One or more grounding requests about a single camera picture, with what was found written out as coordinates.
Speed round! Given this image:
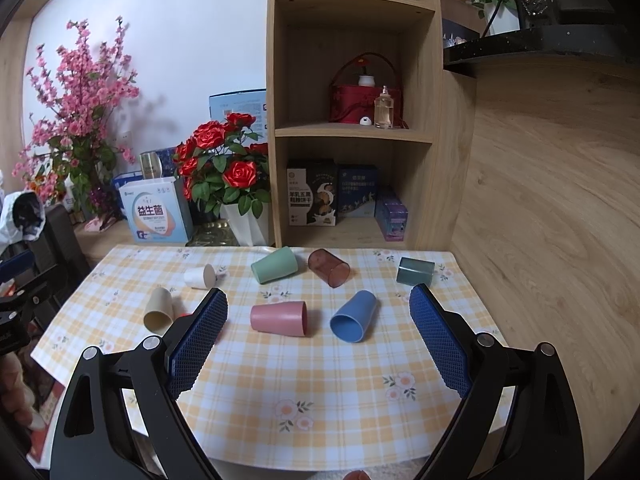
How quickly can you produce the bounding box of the dark teal square cup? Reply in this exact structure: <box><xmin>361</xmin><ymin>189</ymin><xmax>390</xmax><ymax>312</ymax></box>
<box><xmin>396</xmin><ymin>257</ymin><xmax>435</xmax><ymax>287</ymax></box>

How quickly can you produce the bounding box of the beige plastic cup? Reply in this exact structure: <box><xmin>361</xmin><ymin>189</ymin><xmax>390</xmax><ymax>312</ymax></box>
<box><xmin>143</xmin><ymin>287</ymin><xmax>174</xmax><ymax>335</ymax></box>

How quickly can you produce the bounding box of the white plastic cup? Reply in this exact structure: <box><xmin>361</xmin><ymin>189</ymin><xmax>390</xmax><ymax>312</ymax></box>
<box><xmin>183</xmin><ymin>263</ymin><xmax>217</xmax><ymax>290</ymax></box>

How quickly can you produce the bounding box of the blue plastic cup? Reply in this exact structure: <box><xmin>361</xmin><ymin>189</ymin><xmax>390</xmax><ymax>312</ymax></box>
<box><xmin>330</xmin><ymin>290</ymin><xmax>378</xmax><ymax>344</ymax></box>

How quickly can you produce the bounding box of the pink plastic cup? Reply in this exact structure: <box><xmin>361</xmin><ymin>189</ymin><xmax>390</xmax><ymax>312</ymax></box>
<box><xmin>250</xmin><ymin>301</ymin><xmax>307</xmax><ymax>337</ymax></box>

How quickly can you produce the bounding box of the green plastic cup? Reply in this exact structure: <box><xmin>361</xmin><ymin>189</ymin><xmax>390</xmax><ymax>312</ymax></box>
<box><xmin>250</xmin><ymin>247</ymin><xmax>298</xmax><ymax>285</ymax></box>

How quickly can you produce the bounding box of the brown translucent cup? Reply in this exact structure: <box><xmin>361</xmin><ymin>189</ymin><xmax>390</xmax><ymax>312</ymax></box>
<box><xmin>307</xmin><ymin>248</ymin><xmax>350</xmax><ymax>288</ymax></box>

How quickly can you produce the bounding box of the glass tray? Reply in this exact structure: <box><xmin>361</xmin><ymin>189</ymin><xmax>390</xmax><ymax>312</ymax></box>
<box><xmin>186</xmin><ymin>219</ymin><xmax>239</xmax><ymax>247</ymax></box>

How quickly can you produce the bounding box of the yellow plaid floral tablecloth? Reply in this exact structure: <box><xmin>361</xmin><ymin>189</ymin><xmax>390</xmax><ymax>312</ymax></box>
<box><xmin>32</xmin><ymin>245</ymin><xmax>460</xmax><ymax>471</ymax></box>

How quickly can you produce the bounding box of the white flower pot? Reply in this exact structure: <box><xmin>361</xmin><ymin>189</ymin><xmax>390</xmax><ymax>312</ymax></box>
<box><xmin>220</xmin><ymin>204</ymin><xmax>274</xmax><ymax>247</ymax></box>

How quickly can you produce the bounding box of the probiotic product box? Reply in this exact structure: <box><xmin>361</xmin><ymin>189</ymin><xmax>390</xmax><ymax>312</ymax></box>
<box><xmin>119</xmin><ymin>177</ymin><xmax>194</xmax><ymax>245</ymax></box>

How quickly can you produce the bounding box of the purple small box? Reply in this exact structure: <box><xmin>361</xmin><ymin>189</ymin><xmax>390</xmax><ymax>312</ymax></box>
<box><xmin>375</xmin><ymin>194</ymin><xmax>408</xmax><ymax>242</ymax></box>

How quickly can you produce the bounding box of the metallic can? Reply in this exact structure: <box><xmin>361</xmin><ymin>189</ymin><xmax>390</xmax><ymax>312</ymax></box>
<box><xmin>139</xmin><ymin>151</ymin><xmax>163</xmax><ymax>180</ymax></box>

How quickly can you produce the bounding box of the red rose bouquet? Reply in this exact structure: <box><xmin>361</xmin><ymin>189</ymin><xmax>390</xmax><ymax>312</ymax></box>
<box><xmin>172</xmin><ymin>112</ymin><xmax>271</xmax><ymax>218</ymax></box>

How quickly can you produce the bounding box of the dark blue box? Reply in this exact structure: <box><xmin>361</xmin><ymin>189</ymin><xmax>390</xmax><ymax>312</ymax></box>
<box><xmin>337</xmin><ymin>164</ymin><xmax>378</xmax><ymax>219</ymax></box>

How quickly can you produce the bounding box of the black cookie box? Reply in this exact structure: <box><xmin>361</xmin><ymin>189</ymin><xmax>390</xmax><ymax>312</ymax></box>
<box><xmin>286</xmin><ymin>158</ymin><xmax>337</xmax><ymax>226</ymax></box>

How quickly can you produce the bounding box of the pink blossom branch arrangement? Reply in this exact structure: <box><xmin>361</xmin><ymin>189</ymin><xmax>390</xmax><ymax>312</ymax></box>
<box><xmin>13</xmin><ymin>16</ymin><xmax>139</xmax><ymax>218</ymax></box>

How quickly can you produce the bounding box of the wooden shelf unit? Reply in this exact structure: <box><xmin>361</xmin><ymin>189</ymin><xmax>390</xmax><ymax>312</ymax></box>
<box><xmin>266</xmin><ymin>0</ymin><xmax>475</xmax><ymax>252</ymax></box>

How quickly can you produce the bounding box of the clear perfume bottle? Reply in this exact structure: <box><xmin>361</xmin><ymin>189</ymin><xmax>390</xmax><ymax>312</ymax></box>
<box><xmin>374</xmin><ymin>86</ymin><xmax>394</xmax><ymax>129</ymax></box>

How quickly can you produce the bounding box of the blue white box behind roses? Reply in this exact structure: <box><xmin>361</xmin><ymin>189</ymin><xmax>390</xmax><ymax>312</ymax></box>
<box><xmin>208</xmin><ymin>89</ymin><xmax>268</xmax><ymax>142</ymax></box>

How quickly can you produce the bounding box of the red gift bag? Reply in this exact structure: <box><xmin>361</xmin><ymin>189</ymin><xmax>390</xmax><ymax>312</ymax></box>
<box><xmin>328</xmin><ymin>52</ymin><xmax>407</xmax><ymax>128</ymax></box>

